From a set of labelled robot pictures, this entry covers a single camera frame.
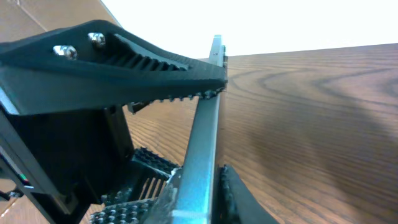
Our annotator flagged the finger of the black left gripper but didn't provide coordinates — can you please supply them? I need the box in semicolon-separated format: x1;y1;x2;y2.
1;20;228;115

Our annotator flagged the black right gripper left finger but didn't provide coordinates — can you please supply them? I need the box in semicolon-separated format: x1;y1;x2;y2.
89;183;176;224

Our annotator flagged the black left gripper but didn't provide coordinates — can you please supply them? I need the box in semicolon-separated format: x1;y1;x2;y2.
1;106;180;223

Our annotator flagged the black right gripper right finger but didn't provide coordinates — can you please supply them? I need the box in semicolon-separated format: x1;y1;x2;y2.
218;165;278;224

